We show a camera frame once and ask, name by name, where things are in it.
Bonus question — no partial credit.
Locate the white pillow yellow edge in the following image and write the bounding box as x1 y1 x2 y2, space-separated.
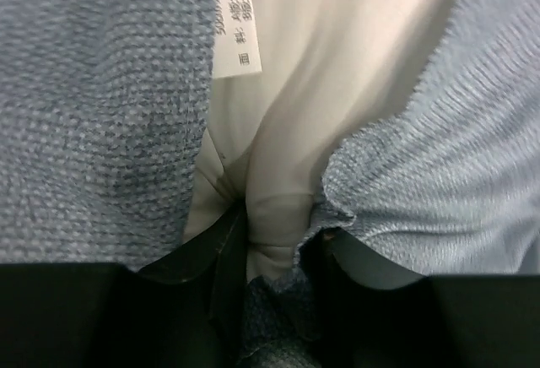
184 0 453 279

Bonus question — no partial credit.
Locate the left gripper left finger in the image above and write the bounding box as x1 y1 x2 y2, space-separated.
1 207 248 367

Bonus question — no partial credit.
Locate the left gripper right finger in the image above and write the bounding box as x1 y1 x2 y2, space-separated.
301 229 539 367

